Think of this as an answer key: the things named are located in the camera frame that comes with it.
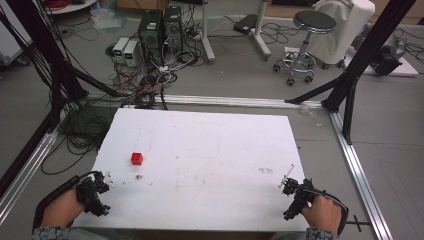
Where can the white cloth covered chair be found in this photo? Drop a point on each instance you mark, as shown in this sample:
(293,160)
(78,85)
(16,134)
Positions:
(346,30)

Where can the person's right hand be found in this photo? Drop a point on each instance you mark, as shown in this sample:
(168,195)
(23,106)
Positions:
(321,213)

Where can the thin white stick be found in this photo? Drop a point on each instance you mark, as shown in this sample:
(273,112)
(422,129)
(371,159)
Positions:
(286,176)

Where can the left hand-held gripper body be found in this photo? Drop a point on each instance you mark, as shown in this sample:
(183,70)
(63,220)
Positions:
(91,200)

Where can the white panel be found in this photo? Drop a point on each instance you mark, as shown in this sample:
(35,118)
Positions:
(11,40)

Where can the flat white board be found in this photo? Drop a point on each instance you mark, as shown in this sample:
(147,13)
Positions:
(408,68)

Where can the round white table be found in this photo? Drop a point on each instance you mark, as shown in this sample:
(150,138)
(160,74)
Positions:
(71,6)

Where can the black device on board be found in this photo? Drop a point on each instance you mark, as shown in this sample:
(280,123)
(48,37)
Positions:
(388,56)

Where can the white table leg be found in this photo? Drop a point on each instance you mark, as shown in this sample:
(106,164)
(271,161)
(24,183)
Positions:
(207,36)
(261,36)

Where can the flat black box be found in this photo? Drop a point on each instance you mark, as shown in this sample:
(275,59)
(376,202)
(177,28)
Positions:
(245,24)

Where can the person's left hand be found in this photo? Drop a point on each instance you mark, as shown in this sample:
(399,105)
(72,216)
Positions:
(61,208)

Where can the aluminium floor rail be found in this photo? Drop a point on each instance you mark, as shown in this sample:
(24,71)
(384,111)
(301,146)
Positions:
(26,170)
(360,180)
(233,100)

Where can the white power supply unit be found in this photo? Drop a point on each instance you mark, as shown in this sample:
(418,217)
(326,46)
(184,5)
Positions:
(120,48)
(131,53)

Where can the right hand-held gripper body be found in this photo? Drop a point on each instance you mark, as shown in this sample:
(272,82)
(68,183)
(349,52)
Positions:
(301,200)

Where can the black round stool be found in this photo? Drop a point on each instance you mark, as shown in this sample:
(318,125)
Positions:
(308,40)

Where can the clear plastic bag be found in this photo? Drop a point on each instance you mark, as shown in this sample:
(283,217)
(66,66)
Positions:
(108,18)

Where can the black computer tower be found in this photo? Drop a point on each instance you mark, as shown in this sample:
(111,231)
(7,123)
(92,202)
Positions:
(150,33)
(172,26)

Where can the red cube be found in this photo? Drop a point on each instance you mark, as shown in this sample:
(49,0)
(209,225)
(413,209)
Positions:
(136,159)

